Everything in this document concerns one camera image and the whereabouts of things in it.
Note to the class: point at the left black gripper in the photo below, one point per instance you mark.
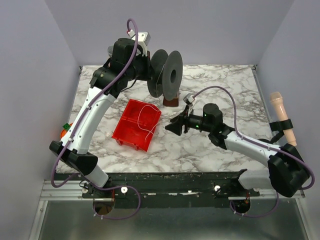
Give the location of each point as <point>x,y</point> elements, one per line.
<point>147,66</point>

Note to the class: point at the orange toy with green top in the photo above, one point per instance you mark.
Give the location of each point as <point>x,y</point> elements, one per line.
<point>66,127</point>

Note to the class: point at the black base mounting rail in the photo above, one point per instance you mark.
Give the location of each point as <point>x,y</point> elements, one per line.
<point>168,190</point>

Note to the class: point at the black perforated cable spool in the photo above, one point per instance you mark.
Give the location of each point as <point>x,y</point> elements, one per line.
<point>166,75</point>

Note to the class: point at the red plastic bin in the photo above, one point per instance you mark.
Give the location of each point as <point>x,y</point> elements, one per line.
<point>137,125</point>

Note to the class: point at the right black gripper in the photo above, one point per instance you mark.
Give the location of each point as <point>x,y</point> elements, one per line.
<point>186,123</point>

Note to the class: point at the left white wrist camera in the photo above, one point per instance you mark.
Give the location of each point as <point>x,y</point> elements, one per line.
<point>143,38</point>

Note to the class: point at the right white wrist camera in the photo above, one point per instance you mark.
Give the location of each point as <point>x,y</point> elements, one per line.
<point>189,99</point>

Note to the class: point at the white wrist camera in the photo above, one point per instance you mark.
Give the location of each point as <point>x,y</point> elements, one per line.
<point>189,99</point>
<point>143,38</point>

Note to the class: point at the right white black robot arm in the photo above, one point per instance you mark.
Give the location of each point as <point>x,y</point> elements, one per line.
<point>285,170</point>

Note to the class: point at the brown wooden metronome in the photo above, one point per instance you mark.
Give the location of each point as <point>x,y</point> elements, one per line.
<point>172,103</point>

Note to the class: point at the aluminium frame rail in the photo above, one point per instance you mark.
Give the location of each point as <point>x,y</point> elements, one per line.
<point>68,216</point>

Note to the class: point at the beige toy microphone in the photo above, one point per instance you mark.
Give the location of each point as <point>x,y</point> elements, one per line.
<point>276,100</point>

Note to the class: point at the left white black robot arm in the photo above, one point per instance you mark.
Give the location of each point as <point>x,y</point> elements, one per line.
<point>129,60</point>

